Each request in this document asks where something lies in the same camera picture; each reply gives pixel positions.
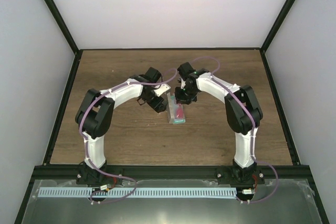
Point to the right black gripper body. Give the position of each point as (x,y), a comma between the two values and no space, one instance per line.
(187,95)

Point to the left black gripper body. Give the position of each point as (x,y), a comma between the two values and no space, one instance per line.
(151,102)

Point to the red transparent sunglasses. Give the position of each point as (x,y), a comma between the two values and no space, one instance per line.
(179,112)

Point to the green glasses case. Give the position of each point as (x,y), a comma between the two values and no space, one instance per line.
(170,108)

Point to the light blue cleaning cloth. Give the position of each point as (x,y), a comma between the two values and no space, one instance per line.
(177,121)

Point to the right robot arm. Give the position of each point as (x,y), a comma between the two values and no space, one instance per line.
(242,108)

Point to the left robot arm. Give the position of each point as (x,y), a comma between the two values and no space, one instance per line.
(96,110)

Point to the metal sheet panel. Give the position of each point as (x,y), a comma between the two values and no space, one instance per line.
(275,201)

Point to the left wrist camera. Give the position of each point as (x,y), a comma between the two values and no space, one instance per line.
(154,76)

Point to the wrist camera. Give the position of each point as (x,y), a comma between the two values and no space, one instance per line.
(185,69)
(154,76)

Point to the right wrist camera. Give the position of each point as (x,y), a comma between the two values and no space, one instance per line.
(185,69)

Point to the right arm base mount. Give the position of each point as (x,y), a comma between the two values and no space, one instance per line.
(236,176)

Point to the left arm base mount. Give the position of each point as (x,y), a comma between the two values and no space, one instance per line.
(91,177)

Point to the black aluminium front rail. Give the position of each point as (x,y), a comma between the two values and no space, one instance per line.
(171,172)

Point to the light blue slotted cable duct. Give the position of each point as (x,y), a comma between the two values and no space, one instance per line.
(74,192)

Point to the black left frame post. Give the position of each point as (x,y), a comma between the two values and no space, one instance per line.
(62,25)

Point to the black frame post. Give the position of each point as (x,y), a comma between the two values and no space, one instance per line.
(288,4)
(62,25)

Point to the black right frame post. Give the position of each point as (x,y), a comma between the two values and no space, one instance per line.
(288,4)

